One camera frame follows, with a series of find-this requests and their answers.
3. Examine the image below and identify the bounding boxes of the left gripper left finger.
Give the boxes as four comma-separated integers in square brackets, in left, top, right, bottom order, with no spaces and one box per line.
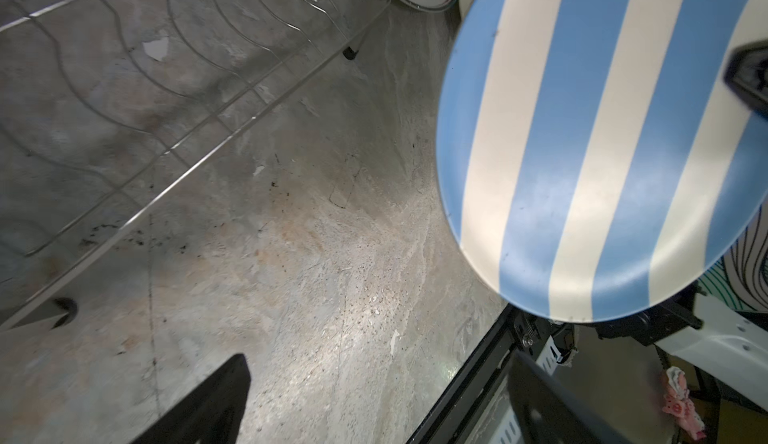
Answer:
[133,353,251,444]

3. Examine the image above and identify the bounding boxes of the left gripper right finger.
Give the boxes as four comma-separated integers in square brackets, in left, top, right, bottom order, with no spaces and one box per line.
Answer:
[507,350,627,443]

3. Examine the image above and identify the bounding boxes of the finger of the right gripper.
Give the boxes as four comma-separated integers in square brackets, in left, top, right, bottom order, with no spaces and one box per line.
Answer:
[723,41,767,114]

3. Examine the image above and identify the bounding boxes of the blue striped plate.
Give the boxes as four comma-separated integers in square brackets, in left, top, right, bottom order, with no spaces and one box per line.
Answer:
[436,0,767,322]

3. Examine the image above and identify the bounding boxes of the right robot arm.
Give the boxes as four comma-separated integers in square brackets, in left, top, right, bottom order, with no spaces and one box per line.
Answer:
[595,206,767,409]

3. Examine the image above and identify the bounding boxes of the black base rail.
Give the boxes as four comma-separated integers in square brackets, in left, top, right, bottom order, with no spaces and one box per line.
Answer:
[408,305,577,443]

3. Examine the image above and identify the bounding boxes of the steel wire dish rack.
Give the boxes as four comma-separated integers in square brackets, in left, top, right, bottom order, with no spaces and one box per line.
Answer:
[1,0,393,342]

